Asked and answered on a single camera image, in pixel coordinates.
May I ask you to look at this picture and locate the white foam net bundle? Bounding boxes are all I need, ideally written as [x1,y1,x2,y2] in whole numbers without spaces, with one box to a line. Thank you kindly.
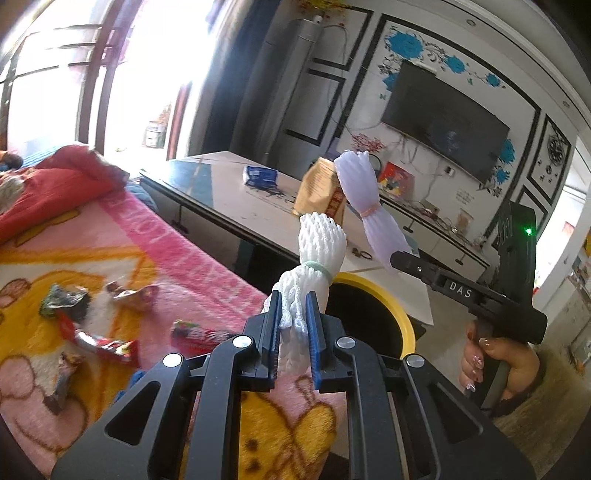
[273,212,346,375]

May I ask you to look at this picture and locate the white tv cabinet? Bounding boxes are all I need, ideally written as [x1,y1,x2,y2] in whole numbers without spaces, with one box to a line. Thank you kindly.
[380,197,490,281]

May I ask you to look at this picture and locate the blue plastic bag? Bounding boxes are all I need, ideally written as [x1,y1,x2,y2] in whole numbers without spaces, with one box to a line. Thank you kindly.
[113,370,145,403]

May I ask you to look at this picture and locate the black wall television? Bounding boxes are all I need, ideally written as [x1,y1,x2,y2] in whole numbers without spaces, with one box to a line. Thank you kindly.
[381,61,509,183]

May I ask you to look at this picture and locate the red candy bar wrapper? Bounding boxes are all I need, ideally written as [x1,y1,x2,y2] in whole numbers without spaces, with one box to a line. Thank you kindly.
[56,310,140,368]

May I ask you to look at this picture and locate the pink cartoon bear blanket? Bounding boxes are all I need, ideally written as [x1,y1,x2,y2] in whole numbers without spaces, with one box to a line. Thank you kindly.
[1,191,263,479]

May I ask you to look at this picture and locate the white coffee table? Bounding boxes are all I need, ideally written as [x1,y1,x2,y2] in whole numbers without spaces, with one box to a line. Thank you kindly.
[140,151,434,326]

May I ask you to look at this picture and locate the brown framed glass door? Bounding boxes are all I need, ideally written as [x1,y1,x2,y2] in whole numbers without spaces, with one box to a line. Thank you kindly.
[1,1,198,158]

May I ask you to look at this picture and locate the yellow rimmed trash bin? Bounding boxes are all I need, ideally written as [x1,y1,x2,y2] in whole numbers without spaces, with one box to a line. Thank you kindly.
[325,272,416,359]

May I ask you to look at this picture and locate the pink yellow snack wrapper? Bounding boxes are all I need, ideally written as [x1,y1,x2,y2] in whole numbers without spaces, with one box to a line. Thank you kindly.
[105,281,159,312]

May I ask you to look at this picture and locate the white vase red flowers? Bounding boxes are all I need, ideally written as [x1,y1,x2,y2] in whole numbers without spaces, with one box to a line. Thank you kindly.
[352,133,386,155]

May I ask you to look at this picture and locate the yellow flowers on conditioner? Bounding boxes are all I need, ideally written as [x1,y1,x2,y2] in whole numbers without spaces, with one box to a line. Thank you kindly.
[296,0,349,19]

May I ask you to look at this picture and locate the dark green snack wrapper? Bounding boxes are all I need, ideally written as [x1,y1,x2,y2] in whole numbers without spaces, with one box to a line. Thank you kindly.
[39,283,91,323]

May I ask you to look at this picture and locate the red framed picture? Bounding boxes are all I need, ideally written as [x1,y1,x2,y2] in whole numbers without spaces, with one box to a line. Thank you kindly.
[378,162,415,200]

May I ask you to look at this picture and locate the blue tissue pack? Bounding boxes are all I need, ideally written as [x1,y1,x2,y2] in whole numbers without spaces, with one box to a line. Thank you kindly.
[242,165,279,190]

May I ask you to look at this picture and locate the brown paper bag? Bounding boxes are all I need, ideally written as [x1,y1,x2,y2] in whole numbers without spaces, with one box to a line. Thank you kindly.
[293,157,346,225]

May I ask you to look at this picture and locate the dark blue curtain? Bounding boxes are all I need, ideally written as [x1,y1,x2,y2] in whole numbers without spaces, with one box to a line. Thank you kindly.
[187,0,280,155]

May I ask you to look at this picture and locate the dark blue sofa cushion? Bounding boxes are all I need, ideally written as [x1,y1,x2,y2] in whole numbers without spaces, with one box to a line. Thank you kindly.
[125,182,158,213]

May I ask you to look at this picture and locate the brown snack wrapper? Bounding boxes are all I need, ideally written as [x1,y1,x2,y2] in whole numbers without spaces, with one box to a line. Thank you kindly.
[43,352,84,415]

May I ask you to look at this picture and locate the red blanket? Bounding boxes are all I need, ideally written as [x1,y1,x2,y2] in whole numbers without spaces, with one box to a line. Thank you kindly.
[1,145,129,243]

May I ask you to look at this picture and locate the grey standing air conditioner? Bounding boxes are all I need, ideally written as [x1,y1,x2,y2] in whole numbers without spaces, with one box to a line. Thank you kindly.
[230,17,322,177]

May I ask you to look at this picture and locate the right hand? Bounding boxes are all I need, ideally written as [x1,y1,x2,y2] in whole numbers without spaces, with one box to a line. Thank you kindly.
[459,321,540,400]

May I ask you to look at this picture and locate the red snack tube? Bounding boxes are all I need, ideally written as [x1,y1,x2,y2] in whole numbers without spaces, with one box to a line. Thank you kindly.
[170,320,235,357]

